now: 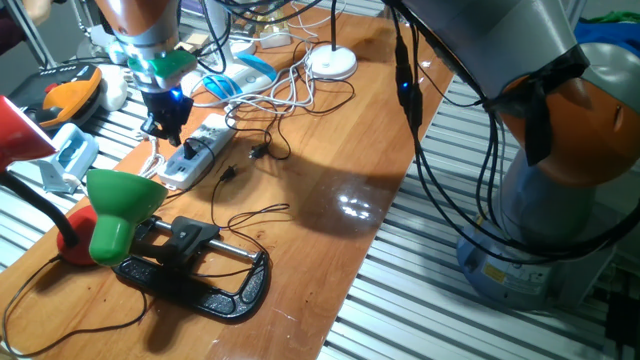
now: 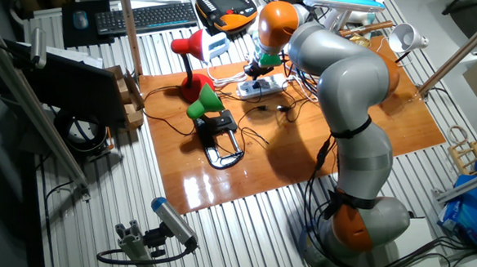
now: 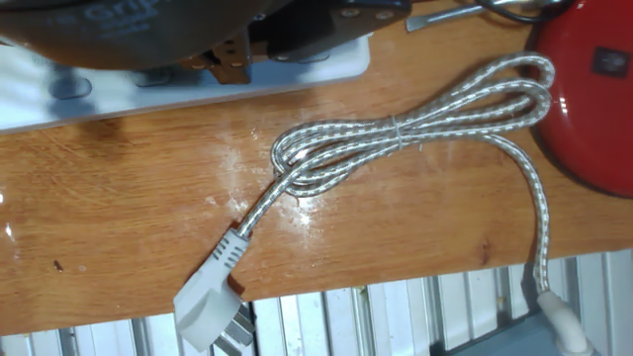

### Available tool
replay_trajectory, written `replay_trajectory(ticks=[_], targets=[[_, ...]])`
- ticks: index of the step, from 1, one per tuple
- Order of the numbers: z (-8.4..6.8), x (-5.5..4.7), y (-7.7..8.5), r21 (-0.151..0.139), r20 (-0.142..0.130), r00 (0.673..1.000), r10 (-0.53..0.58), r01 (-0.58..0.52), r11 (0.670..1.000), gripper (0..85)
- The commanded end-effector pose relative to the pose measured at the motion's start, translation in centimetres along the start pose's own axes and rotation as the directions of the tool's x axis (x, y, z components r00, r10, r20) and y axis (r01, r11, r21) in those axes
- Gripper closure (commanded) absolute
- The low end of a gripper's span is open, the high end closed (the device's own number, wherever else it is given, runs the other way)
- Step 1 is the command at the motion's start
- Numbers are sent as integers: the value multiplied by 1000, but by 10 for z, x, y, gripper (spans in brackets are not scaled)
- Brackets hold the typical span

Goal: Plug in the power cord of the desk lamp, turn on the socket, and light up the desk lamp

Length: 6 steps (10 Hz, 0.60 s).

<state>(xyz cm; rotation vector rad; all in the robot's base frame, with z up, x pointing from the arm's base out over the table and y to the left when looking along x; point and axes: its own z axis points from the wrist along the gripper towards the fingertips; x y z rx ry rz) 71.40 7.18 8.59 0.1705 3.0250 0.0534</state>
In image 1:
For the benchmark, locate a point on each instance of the grey metal stand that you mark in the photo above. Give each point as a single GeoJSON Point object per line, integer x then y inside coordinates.
{"type": "Point", "coordinates": [35, 40]}

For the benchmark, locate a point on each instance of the person forearm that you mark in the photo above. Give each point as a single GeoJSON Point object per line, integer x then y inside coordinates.
{"type": "Point", "coordinates": [37, 9]}

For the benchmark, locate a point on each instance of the light blue white box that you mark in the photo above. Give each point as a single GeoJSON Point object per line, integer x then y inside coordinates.
{"type": "Point", "coordinates": [75, 150]}

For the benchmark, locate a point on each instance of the white round lamp base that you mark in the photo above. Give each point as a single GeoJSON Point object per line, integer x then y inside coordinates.
{"type": "Point", "coordinates": [330, 62]}

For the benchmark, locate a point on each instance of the black C-clamp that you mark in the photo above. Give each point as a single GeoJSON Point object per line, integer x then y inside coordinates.
{"type": "Point", "coordinates": [120, 200]}

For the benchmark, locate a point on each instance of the blue plastic bag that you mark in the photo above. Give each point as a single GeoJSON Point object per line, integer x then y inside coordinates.
{"type": "Point", "coordinates": [607, 32]}

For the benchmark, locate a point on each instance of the green cloth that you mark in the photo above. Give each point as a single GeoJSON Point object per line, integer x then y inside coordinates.
{"type": "Point", "coordinates": [615, 16]}

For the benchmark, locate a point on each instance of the aluminium frame post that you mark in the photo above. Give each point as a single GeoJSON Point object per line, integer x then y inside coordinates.
{"type": "Point", "coordinates": [391, 7]}

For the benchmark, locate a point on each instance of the glossy wooden board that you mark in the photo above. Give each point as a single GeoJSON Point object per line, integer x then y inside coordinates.
{"type": "Point", "coordinates": [325, 250]}

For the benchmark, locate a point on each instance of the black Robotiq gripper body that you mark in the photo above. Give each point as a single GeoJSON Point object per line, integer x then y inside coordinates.
{"type": "Point", "coordinates": [167, 107]}

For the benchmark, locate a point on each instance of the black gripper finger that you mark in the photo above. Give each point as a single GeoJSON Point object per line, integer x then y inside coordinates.
{"type": "Point", "coordinates": [155, 129]}
{"type": "Point", "coordinates": [175, 136]}

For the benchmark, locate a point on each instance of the golden foil packet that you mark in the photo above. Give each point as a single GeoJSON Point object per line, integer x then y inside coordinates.
{"type": "Point", "coordinates": [274, 32]}

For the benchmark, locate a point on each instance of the small wooden block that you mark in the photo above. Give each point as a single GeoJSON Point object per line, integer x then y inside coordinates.
{"type": "Point", "coordinates": [192, 42]}

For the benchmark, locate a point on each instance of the white power strip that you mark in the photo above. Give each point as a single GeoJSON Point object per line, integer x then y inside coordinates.
{"type": "Point", "coordinates": [212, 131]}

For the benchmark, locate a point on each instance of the orange black teach pendant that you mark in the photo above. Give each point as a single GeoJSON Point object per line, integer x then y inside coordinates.
{"type": "Point", "coordinates": [65, 97]}

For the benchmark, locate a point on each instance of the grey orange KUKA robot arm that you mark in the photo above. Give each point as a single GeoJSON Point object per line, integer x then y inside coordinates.
{"type": "Point", "coordinates": [500, 40]}

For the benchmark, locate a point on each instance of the white lumpy object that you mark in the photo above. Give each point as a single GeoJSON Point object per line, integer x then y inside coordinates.
{"type": "Point", "coordinates": [114, 89]}

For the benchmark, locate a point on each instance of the red gooseneck desk lamp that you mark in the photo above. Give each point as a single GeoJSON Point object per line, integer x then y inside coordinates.
{"type": "Point", "coordinates": [20, 135]}

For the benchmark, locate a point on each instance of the white blue folding lamp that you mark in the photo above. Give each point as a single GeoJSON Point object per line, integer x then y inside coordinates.
{"type": "Point", "coordinates": [260, 67]}

